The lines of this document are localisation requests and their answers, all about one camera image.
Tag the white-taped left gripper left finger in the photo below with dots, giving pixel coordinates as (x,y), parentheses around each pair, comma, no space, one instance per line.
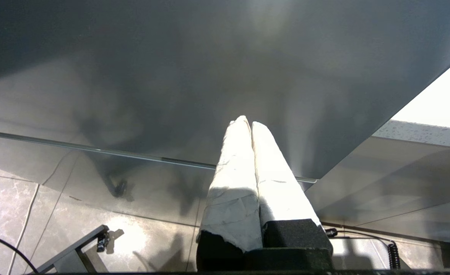
(232,198)

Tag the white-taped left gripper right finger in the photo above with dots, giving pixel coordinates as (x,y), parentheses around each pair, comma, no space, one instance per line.
(282,194)

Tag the grey under-counter cabinet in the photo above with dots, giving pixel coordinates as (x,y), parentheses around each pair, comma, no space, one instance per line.
(400,179)

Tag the grey tall cabinet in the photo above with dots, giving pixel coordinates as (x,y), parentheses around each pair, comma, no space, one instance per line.
(133,76)

